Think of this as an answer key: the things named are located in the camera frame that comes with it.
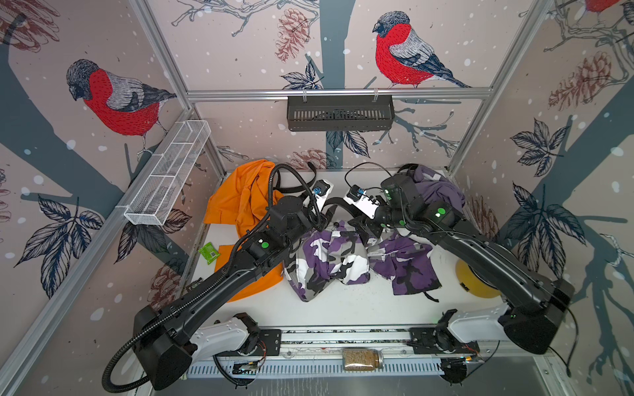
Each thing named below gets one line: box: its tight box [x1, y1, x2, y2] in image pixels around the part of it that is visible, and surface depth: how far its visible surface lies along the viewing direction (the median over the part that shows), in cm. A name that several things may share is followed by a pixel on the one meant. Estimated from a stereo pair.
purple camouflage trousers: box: [283, 220, 442, 302], surface depth 77 cm
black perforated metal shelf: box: [286, 96, 396, 132], surface depth 96 cm
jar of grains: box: [342, 348, 385, 372], surface depth 68 cm
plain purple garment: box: [409, 165, 466, 210], surface depth 103 cm
